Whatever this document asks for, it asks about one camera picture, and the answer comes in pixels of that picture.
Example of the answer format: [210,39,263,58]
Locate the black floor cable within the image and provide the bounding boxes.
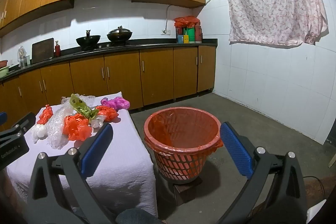
[302,175,328,190]

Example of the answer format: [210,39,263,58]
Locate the brown wooden block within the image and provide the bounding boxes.
[172,175,204,207]

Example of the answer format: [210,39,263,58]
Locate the wooden lower cabinets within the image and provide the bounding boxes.
[0,45,217,135]

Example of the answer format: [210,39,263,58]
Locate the large orange plastic bag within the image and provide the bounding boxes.
[62,113,93,141]

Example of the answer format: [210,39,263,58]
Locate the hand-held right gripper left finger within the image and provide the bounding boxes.
[26,123,116,224]

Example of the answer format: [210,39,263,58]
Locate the person's leg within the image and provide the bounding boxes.
[115,208,160,224]

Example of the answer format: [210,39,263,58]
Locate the black gas stove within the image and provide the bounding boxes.
[73,43,137,55]

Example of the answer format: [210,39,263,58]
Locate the red thermos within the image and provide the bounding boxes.
[195,24,203,43]

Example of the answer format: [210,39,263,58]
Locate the pink plastic bag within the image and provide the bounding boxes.
[100,97,131,111]

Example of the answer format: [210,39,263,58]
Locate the black open wok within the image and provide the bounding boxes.
[76,30,101,51]

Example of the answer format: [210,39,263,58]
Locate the small knotted orange plastic bag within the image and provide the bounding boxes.
[37,105,54,125]

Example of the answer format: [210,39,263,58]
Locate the orange bag over containers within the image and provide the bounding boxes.
[174,16,201,29]

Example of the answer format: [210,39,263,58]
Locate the medium orange plastic bag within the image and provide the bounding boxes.
[94,105,119,122]

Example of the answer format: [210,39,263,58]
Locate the dark wooden cutting board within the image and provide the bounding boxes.
[31,38,55,64]

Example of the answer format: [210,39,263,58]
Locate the black wok with lid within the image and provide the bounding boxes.
[106,26,133,43]

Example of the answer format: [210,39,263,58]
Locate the wooden stick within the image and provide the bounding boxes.
[328,147,336,169]

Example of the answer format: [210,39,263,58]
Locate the black kitchen countertop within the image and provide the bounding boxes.
[0,38,218,81]

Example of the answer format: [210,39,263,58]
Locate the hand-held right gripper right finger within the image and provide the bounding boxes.
[218,122,309,224]

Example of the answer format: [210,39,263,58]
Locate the green foil wrapper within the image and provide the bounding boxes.
[69,93,99,121]

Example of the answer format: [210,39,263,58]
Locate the green box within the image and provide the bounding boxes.
[186,27,196,43]

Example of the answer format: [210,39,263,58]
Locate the white crumpled plastic bag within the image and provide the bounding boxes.
[31,123,48,144]

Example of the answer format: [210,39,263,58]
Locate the white power cable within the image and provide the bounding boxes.
[165,0,223,30]

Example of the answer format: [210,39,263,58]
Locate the clear crumpled plastic wrap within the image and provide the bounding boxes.
[61,94,96,109]

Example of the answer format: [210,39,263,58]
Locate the large bubble wrap sheet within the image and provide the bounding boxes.
[47,103,76,150]

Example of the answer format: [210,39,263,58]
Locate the red plastic basket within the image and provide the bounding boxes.
[144,107,223,186]

